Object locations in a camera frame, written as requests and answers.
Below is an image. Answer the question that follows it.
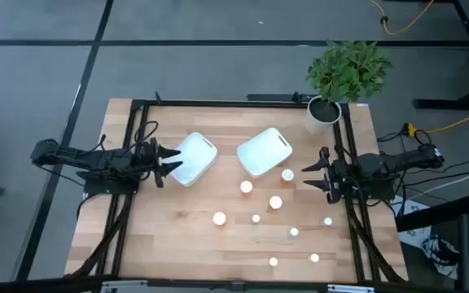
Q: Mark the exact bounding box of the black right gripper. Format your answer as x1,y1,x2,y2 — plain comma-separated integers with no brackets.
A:
300,146,356,205

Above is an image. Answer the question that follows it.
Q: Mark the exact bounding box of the yellow extension cable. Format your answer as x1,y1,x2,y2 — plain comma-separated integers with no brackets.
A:
368,0,436,36
405,103,469,138

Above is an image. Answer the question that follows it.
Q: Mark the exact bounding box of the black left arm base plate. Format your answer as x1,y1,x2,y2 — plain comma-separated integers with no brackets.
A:
75,170,140,196

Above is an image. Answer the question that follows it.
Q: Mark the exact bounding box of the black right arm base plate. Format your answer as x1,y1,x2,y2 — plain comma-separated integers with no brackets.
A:
354,174,397,200

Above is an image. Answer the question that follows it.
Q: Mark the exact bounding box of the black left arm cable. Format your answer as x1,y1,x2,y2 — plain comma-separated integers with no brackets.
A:
134,120,160,143

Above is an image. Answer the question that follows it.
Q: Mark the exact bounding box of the black bar mount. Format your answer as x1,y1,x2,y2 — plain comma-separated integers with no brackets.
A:
246,92,319,103

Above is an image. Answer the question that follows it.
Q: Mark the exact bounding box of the black white patterned cloth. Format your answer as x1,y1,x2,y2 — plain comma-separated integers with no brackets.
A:
391,195,462,281

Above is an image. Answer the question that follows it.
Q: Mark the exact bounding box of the black floor bar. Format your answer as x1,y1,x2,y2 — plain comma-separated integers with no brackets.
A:
395,194,469,233

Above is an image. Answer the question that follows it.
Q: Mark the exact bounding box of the black desk frame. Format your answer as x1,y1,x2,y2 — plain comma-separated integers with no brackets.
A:
412,0,469,111

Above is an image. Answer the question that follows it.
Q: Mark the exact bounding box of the white plastic bin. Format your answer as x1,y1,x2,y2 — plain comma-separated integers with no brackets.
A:
161,131,219,188
236,127,294,179

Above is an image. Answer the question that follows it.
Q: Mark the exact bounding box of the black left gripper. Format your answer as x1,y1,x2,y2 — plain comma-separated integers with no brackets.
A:
139,137,184,189

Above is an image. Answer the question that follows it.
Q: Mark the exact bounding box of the green leafy plant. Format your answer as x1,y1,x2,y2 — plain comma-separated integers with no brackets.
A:
305,39,394,103

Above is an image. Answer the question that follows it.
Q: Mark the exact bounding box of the white cable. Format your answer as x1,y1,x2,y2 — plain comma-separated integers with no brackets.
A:
405,162,469,196

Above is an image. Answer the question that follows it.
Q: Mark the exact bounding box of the white plant pot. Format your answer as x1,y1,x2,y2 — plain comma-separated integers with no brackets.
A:
304,95,344,135

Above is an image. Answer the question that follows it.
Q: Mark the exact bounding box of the black aluminium table frame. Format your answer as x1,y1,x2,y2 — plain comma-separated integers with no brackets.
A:
65,91,409,286

